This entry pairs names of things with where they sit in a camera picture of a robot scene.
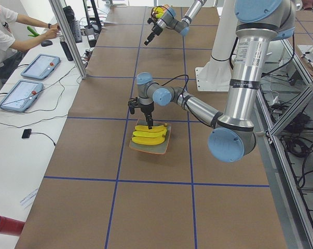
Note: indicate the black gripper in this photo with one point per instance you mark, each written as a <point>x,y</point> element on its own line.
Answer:
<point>147,110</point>
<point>153,31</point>

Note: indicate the yellow-green banana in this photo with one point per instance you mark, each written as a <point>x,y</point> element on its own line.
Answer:
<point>153,129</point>

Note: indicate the yellow banana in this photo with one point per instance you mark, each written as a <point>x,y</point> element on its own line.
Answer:
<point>151,135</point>
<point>150,141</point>

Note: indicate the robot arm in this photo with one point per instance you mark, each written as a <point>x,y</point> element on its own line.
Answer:
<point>232,136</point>
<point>164,17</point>

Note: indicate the fruit basket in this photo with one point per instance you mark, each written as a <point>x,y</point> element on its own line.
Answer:
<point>158,11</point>

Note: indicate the person hand on mouse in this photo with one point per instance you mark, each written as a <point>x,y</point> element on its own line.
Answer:
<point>50,33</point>

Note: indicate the black keyboard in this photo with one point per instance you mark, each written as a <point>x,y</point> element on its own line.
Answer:
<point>75,30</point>

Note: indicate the black water bottle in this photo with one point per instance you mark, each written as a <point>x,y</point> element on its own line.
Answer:
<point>65,48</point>

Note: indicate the black computer mouse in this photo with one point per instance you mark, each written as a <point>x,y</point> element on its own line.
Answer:
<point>46,43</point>

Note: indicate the blue teach pendant far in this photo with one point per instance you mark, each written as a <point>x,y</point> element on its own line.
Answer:
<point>41,67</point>

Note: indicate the blue teach pendant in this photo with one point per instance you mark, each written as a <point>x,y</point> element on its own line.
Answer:
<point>21,96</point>
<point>41,67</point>

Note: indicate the green clamp tool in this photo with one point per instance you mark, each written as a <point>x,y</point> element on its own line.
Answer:
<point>33,33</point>

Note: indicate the small black device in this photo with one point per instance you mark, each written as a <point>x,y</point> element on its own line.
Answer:
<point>26,133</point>

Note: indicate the blue teach pendant near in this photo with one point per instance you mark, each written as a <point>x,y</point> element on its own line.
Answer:
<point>21,96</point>

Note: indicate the person in white shirt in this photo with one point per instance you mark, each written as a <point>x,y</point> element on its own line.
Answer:
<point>13,50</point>

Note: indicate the red cylinder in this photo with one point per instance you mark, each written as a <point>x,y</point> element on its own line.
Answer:
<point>9,226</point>

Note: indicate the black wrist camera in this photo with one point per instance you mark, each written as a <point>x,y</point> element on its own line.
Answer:
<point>133,103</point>

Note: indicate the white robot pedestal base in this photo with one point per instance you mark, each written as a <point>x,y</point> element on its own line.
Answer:
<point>216,74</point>

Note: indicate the aluminium frame post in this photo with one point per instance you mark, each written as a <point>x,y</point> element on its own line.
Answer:
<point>66,31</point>

